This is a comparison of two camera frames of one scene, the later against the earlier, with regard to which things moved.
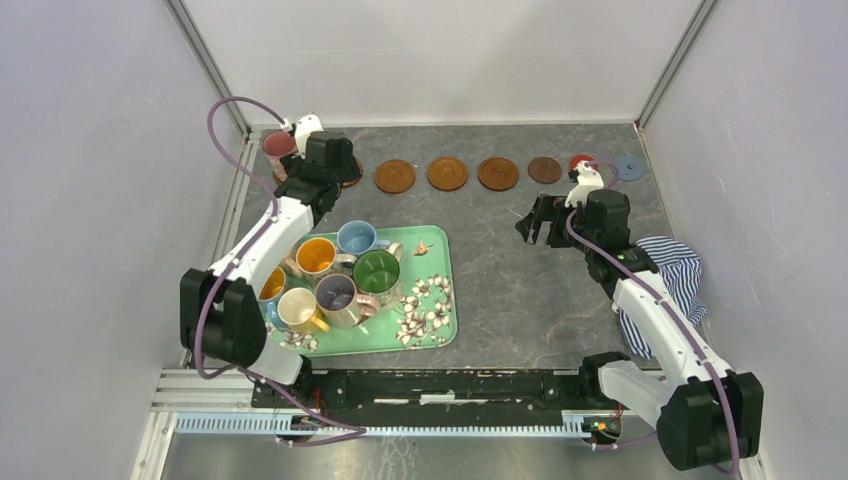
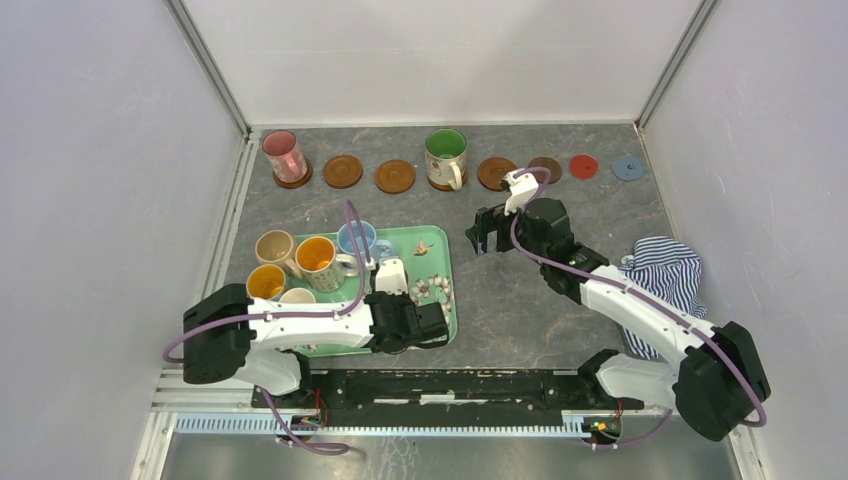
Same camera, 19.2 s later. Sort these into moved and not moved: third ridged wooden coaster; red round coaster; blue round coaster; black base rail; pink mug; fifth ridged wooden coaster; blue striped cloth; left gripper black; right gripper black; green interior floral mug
Moved: left gripper black; green interior floral mug; right gripper black
Not moved: black base rail; blue round coaster; red round coaster; third ridged wooden coaster; blue striped cloth; fifth ridged wooden coaster; pink mug
